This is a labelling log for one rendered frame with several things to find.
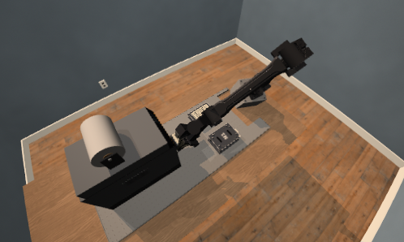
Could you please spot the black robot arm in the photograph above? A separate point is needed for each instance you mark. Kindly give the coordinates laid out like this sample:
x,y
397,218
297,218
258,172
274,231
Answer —
x,y
292,54

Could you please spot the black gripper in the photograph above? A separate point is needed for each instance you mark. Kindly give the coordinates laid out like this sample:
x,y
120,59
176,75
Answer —
x,y
185,142

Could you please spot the grey cylinder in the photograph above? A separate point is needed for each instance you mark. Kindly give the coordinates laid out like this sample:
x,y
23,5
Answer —
x,y
100,138

